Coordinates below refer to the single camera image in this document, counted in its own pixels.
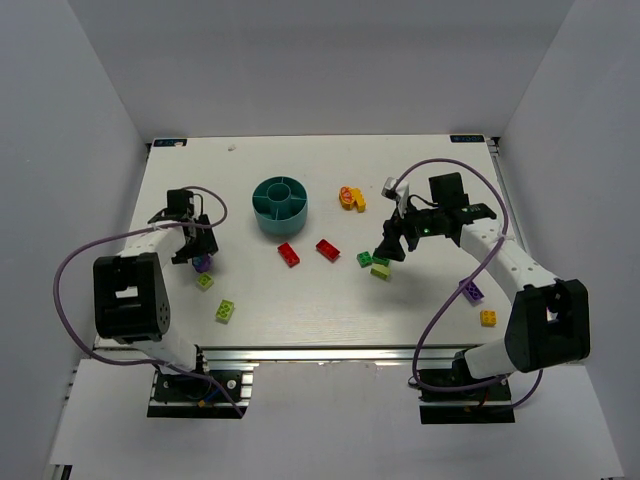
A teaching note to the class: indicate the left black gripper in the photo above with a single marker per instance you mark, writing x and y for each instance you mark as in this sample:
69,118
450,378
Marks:
201,245

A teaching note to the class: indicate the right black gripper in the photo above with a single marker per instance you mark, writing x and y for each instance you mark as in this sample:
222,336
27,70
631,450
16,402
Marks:
401,229

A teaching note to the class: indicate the dark green lego brick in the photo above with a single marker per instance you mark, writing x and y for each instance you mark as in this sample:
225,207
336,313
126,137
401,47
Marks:
380,260

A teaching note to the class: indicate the purple lego brick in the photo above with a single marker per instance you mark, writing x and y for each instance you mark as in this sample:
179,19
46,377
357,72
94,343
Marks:
471,292
202,264

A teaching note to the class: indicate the small lime lego brick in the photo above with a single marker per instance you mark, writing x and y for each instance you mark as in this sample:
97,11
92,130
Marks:
205,281

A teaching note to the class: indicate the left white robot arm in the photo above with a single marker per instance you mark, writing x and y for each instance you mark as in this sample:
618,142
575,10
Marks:
130,297

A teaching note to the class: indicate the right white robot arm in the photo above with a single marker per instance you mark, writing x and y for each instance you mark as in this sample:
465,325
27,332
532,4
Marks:
549,322

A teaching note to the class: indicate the pale green sloped lego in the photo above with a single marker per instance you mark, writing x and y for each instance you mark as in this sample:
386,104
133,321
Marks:
380,271

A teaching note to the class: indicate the small green lego brick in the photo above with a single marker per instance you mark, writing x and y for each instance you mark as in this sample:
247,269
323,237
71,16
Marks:
364,259

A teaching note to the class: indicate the right red lego brick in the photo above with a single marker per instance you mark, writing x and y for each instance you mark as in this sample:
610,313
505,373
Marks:
327,250

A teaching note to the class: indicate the red lego brick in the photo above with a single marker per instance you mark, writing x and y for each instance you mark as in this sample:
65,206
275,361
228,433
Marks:
288,254
327,250

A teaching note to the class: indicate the yellow orange lego figure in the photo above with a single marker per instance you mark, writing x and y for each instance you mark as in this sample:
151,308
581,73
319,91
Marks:
352,198

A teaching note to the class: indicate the teal round divided container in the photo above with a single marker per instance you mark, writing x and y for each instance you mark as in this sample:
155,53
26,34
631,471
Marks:
280,206

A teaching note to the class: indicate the left red lego brick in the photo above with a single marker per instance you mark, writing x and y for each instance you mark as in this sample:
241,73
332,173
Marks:
288,254

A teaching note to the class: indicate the left blue corner label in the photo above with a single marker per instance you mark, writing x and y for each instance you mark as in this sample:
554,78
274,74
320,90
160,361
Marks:
169,142

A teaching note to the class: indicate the blue corner label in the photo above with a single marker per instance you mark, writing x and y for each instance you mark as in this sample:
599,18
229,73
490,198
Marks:
467,138
169,142

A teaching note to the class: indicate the yellow lego brick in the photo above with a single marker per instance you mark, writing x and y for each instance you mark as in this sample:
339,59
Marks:
488,318

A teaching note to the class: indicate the right blue corner label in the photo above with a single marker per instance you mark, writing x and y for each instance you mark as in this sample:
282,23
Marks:
467,138

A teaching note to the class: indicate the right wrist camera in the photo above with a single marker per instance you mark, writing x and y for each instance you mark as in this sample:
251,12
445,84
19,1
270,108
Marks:
397,190

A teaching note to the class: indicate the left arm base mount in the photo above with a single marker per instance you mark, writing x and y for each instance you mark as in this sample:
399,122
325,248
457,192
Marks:
180,397

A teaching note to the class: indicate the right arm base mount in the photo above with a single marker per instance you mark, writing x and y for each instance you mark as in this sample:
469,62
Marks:
488,405

